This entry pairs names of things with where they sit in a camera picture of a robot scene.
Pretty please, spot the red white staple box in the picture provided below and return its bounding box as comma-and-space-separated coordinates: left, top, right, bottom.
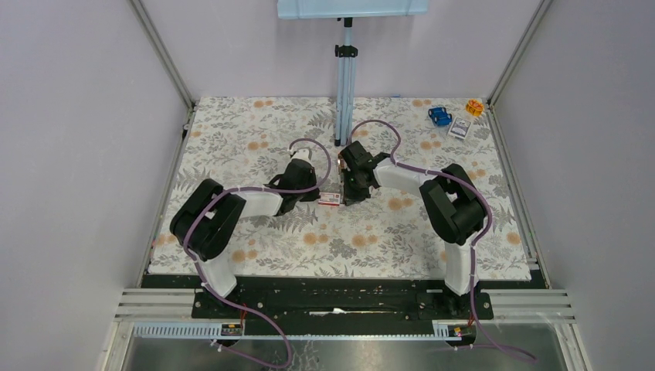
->
317, 192, 342, 206

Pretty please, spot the pink stapler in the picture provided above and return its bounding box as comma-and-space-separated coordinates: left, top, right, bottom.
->
337, 156, 344, 186

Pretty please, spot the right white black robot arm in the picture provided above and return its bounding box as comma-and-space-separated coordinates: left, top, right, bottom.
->
338, 141, 490, 318

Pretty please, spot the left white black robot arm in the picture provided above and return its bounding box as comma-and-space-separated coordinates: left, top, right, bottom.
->
169, 151, 320, 318

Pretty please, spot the floral patterned table mat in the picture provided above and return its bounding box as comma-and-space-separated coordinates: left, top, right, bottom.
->
148, 97, 530, 281

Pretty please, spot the blue toy car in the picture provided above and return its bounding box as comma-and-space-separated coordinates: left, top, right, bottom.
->
428, 107, 453, 127

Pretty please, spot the light blue tripod stand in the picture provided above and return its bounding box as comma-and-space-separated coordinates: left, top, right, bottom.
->
334, 17, 358, 146

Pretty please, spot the orange round toy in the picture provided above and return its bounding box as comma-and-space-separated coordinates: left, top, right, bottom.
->
465, 99, 484, 117

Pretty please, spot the light blue board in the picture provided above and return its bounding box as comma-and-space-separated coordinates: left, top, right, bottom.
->
277, 0, 429, 19

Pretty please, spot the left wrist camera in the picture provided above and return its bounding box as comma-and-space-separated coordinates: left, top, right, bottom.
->
289, 148, 313, 164

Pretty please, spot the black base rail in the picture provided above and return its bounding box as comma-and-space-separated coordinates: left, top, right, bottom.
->
142, 274, 547, 336

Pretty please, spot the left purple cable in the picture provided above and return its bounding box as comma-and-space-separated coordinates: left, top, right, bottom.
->
182, 138, 333, 369

